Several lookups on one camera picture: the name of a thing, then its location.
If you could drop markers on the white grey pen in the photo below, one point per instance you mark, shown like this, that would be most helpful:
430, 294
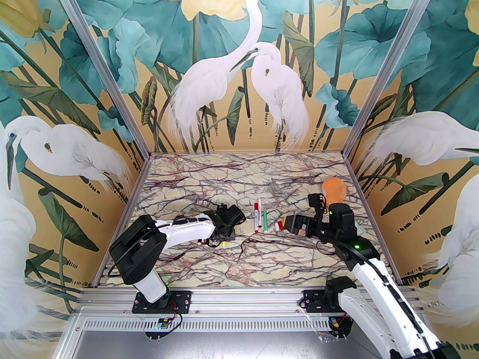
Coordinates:
260, 208

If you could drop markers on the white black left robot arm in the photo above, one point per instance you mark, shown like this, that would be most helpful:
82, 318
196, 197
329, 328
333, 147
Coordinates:
187, 232

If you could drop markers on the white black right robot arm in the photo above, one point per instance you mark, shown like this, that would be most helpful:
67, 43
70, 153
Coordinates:
378, 290

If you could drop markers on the green pen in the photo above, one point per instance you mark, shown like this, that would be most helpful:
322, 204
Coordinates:
265, 221

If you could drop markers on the orange plush toy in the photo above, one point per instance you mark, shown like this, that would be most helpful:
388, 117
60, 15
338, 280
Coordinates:
335, 189

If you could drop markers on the slotted aluminium strip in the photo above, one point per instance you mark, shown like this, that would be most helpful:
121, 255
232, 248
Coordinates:
243, 324

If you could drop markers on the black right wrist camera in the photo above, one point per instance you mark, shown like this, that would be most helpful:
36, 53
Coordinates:
316, 200

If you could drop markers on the aluminium front frame rail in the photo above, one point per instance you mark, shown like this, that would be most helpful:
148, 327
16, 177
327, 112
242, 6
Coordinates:
243, 301

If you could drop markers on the grey metal base plate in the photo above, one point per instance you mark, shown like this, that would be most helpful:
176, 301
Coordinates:
224, 346

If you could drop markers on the aluminium frame post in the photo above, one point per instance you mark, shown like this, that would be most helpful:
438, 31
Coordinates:
387, 69
106, 69

